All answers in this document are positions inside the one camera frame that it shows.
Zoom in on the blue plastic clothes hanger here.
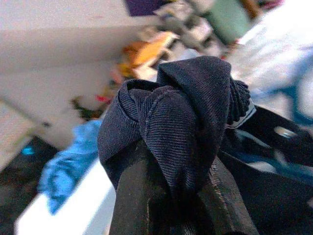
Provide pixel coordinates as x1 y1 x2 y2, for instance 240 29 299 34
265 83 313 181

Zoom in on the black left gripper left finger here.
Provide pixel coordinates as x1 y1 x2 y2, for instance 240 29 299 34
110 144 177 235

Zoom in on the yellow seat cushion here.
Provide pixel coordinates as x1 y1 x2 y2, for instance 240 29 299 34
121 31 177 70

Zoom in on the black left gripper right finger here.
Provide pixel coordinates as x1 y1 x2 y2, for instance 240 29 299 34
202 159 260 235

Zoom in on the green storage bin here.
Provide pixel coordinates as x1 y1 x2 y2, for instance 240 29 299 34
202 0 254 45

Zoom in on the navy blue garment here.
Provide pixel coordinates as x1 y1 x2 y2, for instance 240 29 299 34
97 55 313 235

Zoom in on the bright blue shirt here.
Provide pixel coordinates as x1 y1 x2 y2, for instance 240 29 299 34
36 119 104 216

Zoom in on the light blue folding table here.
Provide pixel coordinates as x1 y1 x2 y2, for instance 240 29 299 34
14 156 118 235

